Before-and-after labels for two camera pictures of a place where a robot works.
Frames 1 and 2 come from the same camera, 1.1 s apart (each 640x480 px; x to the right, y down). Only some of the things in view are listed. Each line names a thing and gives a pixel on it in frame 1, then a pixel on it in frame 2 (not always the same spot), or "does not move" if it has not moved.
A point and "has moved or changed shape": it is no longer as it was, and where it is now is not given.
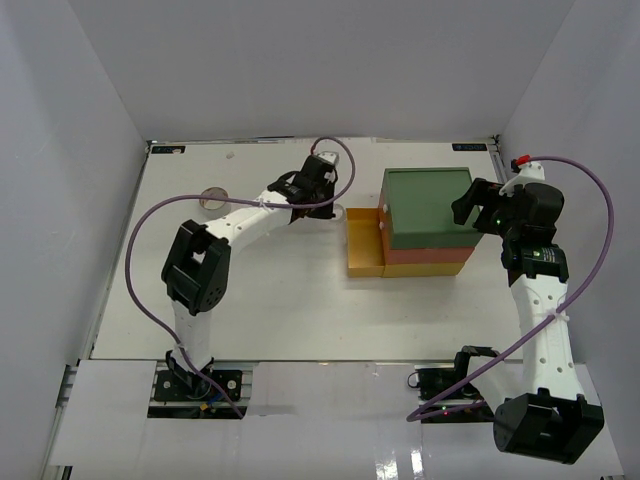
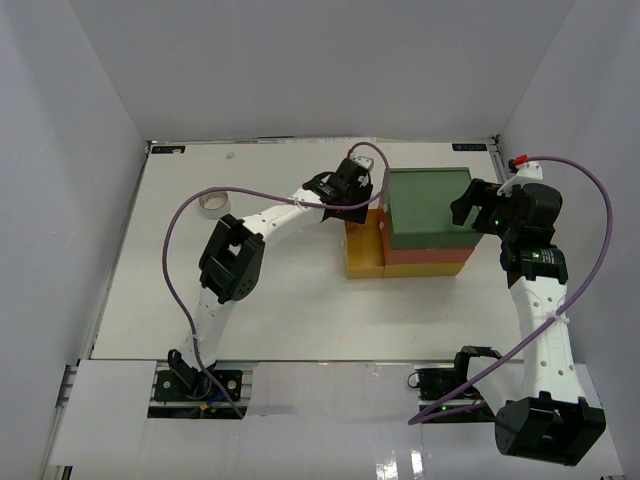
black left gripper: (326, 213) to (353, 216)
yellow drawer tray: (365, 246) does not move
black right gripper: (484, 194) does not move
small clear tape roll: (340, 213) has moved or changed shape
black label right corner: (470, 147) does not move
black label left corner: (167, 149) does not move
